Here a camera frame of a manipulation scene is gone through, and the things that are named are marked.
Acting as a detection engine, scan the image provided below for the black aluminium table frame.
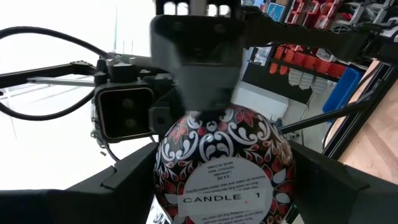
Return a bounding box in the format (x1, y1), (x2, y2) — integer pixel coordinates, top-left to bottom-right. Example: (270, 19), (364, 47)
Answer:
(279, 60), (398, 160)

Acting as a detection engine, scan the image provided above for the black rig frame post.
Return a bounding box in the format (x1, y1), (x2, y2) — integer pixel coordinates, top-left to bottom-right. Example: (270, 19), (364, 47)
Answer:
(0, 60), (98, 90)

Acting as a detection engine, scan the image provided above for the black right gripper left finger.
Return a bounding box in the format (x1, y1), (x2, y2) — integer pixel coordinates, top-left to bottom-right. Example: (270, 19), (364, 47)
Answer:
(0, 141), (160, 224)

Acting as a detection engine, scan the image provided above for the black left wrist camera cable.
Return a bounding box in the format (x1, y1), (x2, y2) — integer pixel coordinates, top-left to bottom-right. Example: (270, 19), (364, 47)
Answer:
(0, 26), (111, 122)

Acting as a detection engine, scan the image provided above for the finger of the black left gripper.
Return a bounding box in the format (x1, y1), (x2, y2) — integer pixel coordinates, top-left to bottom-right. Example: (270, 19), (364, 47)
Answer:
(149, 14), (247, 121)

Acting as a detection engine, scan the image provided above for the blue storage bin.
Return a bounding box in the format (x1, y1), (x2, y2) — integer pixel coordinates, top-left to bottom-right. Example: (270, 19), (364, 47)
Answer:
(322, 66), (365, 115)

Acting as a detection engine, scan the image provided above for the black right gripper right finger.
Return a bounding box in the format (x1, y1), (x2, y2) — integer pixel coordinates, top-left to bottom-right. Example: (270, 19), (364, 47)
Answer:
(288, 139), (398, 224)

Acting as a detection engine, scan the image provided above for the black red patterned candle tin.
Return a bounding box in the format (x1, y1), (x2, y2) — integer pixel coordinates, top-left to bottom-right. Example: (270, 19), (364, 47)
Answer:
(153, 104), (297, 224)

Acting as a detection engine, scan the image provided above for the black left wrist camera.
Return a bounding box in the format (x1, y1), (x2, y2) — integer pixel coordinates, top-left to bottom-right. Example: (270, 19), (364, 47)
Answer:
(91, 86), (157, 144)

